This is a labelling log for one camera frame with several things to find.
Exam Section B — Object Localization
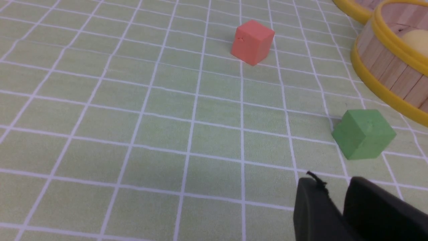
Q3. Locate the red foam cube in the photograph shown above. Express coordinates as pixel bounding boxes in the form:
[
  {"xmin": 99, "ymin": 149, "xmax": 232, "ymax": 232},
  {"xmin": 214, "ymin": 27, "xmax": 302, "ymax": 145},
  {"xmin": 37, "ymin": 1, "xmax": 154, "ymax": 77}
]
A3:
[{"xmin": 231, "ymin": 19, "xmax": 275, "ymax": 66}]

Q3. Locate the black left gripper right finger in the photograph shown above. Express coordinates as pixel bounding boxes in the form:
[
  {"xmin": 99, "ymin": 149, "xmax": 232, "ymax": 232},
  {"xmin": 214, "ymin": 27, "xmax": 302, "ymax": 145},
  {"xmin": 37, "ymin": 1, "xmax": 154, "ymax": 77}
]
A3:
[{"xmin": 343, "ymin": 177, "xmax": 428, "ymax": 241}]

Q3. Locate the yellow bun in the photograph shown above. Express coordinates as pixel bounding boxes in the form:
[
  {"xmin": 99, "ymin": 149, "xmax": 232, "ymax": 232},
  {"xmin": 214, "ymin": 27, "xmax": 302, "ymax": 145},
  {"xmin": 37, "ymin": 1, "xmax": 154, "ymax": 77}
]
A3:
[{"xmin": 401, "ymin": 29, "xmax": 428, "ymax": 57}]

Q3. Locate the green checkered tablecloth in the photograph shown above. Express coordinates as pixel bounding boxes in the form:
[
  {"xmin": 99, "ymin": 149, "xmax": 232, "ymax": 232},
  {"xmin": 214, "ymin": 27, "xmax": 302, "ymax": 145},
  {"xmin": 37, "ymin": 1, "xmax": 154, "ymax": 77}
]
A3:
[{"xmin": 0, "ymin": 0, "xmax": 428, "ymax": 241}]

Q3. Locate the green foam cube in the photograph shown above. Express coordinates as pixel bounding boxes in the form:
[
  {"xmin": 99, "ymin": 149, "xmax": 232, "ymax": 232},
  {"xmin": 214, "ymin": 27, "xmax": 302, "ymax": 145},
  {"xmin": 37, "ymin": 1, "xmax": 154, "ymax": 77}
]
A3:
[{"xmin": 332, "ymin": 109, "xmax": 396, "ymax": 160}]

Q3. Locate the bamboo steamer tray yellow rim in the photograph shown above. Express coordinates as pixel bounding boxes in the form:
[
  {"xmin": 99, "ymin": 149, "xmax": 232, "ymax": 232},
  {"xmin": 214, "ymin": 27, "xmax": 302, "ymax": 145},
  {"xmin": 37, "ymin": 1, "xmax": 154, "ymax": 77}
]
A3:
[{"xmin": 350, "ymin": 0, "xmax": 428, "ymax": 126}]

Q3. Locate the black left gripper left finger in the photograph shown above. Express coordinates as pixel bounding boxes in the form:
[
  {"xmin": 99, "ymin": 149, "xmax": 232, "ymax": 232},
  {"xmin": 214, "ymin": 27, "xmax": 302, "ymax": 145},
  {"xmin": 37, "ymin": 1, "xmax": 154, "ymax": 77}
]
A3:
[{"xmin": 293, "ymin": 171, "xmax": 358, "ymax": 241}]

